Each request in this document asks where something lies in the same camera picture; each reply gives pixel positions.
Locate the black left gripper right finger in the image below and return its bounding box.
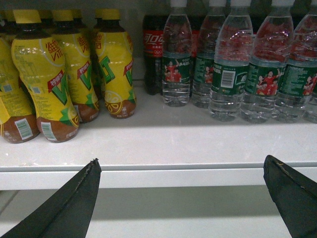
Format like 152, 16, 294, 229
264, 155, 317, 238

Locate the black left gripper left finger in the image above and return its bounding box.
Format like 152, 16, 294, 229
2, 159, 102, 238

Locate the water bottle cut right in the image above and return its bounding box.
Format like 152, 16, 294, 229
303, 86, 317, 123

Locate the water bottle right text label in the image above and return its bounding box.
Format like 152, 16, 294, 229
274, 0, 317, 123

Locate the white metal shelf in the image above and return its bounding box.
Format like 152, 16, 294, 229
0, 85, 317, 190

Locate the water bottle barcode label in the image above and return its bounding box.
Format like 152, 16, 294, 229
209, 0, 254, 121

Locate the water bottle team label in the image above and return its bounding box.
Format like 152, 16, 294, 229
240, 0, 294, 123

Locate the water bottle far left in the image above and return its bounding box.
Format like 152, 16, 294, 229
162, 0, 192, 107

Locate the water bottle back row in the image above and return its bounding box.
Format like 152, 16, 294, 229
192, 0, 226, 108

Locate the cola bottle behind water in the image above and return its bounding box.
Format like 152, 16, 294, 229
142, 14, 167, 95

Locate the lemon tea bottle far left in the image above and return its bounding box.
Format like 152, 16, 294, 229
0, 38, 40, 143

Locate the yellow lemon tea bottle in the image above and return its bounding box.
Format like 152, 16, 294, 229
95, 8, 136, 119

